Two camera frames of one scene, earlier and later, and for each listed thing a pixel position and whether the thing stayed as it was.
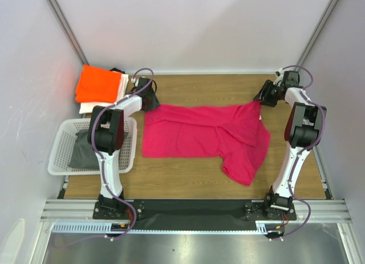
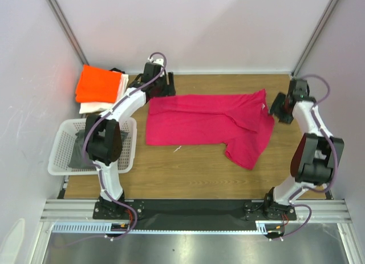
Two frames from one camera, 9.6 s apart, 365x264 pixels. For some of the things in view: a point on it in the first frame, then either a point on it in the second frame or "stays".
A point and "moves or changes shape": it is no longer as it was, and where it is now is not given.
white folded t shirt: x=87 y=108 stays
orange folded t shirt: x=98 y=84 stays
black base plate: x=194 y=212 stays
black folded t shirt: x=114 y=69 stays
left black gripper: x=154 y=104 → x=169 y=89
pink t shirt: x=234 y=133 moves or changes shape
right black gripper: x=265 y=95 → x=281 y=109
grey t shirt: x=83 y=156 stays
